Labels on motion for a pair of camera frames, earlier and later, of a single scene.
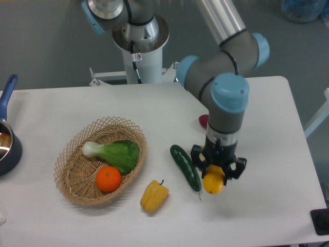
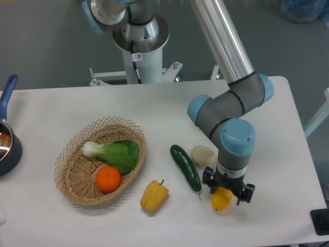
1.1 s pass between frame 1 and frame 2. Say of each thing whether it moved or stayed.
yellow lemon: moved
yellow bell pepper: stayed
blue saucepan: stayed
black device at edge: stayed
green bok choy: stayed
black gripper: moved
